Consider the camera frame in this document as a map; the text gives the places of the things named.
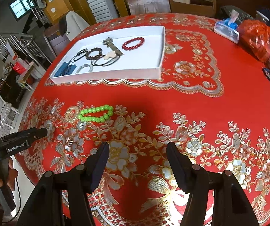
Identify green bead bracelet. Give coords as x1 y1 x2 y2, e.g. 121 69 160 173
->
78 104 115 124

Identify silver mesh bracelet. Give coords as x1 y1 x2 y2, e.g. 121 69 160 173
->
75 63 95 75

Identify dark brown bead bracelet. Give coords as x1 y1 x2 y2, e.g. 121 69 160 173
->
85 46 103 61

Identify thin black hair ties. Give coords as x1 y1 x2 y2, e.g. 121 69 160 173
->
71 48 89 62

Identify white clover black cord necklace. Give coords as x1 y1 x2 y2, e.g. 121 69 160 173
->
91 50 122 67

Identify red bead bracelet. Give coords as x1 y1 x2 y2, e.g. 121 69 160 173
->
121 36 146 52

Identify silver gold wristwatch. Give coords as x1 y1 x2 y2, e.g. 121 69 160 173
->
103 37 123 56

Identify white ornate chair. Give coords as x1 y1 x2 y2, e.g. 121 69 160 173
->
0 95 20 138

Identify small white side table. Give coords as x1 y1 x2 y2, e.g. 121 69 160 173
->
16 62 34 92

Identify red gift bag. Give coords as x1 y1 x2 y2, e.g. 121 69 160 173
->
12 62 27 75

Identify red floral tablecloth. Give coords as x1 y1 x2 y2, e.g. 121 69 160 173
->
15 13 270 225

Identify metal stair railing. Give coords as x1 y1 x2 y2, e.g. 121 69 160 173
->
0 33 52 64

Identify wooden chair with jacket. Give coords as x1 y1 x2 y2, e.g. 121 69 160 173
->
44 24 70 58

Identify white shallow tray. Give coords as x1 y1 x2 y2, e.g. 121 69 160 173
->
50 26 166 84

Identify white grey jacket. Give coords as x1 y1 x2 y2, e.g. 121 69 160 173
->
58 11 90 41

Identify orange plastic bag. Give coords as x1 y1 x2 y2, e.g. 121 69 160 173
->
237 19 270 63

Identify blue white tissue pack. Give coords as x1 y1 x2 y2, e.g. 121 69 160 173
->
214 13 239 44

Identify wooden chair slatted back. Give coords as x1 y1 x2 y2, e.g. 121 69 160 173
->
169 0 217 18

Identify black plastic bag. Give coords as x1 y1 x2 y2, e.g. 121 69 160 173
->
220 5 254 24

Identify padded brown chair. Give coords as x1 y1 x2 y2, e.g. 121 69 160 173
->
126 0 171 15

